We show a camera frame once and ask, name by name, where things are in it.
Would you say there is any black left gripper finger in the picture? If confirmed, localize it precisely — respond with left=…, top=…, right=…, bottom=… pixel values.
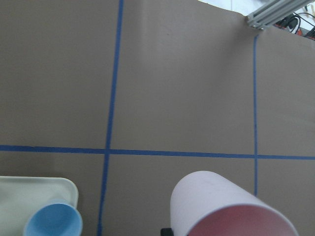
left=160, top=228, right=173, bottom=236

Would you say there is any cream plastic tray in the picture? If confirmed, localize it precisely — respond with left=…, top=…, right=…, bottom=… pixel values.
left=0, top=176, right=79, bottom=236

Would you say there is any pink plastic cup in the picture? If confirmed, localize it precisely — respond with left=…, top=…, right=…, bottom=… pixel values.
left=170, top=171, right=298, bottom=236

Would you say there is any light blue cup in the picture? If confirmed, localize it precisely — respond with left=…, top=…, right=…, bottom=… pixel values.
left=23, top=200, right=83, bottom=236

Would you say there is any aluminium frame post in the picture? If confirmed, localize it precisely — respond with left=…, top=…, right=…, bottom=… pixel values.
left=246, top=0, right=312, bottom=30

